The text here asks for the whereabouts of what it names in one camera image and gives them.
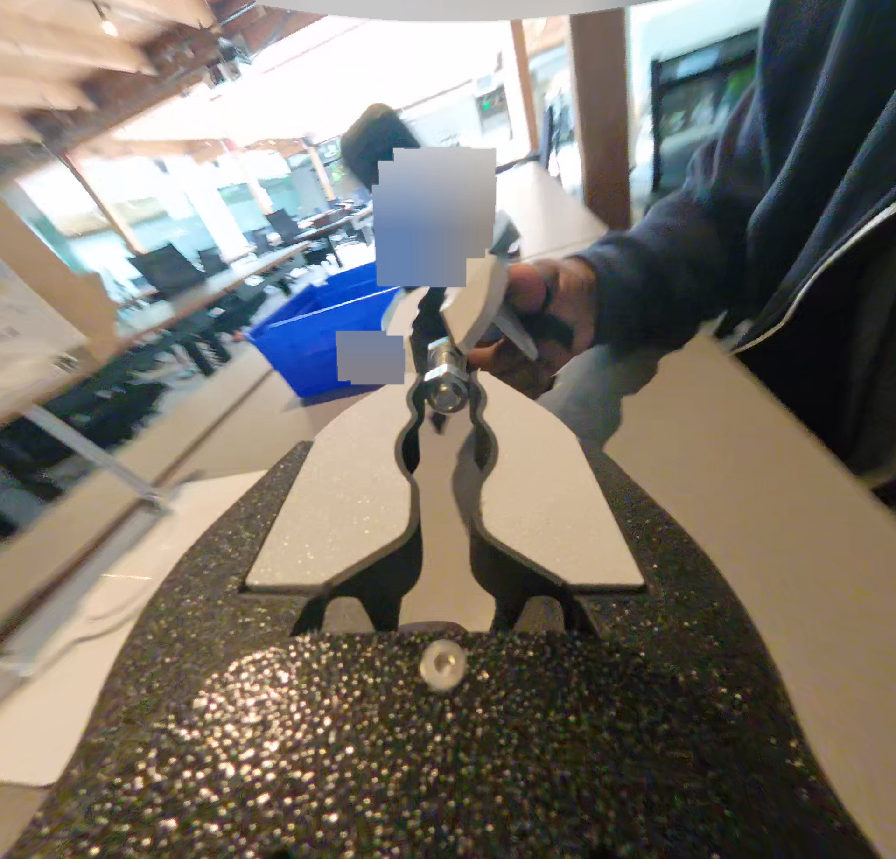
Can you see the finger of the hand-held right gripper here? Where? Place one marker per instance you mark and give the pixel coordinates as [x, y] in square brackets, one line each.
[479, 299]
[400, 309]

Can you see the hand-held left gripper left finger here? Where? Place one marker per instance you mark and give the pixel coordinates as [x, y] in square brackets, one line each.
[329, 495]

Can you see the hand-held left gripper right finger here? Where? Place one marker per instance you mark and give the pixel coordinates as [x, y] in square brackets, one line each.
[560, 502]

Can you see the steel hex bolt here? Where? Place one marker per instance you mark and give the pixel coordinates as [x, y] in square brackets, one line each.
[444, 349]

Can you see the steel hex nut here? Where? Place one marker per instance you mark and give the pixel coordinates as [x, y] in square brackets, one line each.
[437, 376]

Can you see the person's right hand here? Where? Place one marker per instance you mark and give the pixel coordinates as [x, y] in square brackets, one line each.
[570, 299]

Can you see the large blue plastic bin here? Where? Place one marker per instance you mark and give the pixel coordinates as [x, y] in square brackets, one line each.
[308, 362]

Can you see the white table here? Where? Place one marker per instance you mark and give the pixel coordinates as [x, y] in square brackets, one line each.
[546, 215]

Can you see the wooden office desk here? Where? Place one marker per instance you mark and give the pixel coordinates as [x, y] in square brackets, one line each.
[231, 271]

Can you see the wooden pillar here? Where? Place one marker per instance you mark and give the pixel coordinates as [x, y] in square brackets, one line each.
[602, 117]

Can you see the black mesh office chair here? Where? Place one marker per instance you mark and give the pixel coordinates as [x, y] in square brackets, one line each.
[168, 267]

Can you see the black framed screen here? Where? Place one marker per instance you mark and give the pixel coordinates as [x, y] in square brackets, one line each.
[700, 103]

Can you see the brown cardboard panel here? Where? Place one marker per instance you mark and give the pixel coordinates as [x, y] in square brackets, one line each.
[91, 306]

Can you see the printed paper sheet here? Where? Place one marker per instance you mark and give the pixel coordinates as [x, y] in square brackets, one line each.
[28, 327]

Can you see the white sign stand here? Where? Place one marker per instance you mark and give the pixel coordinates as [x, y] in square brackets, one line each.
[42, 733]

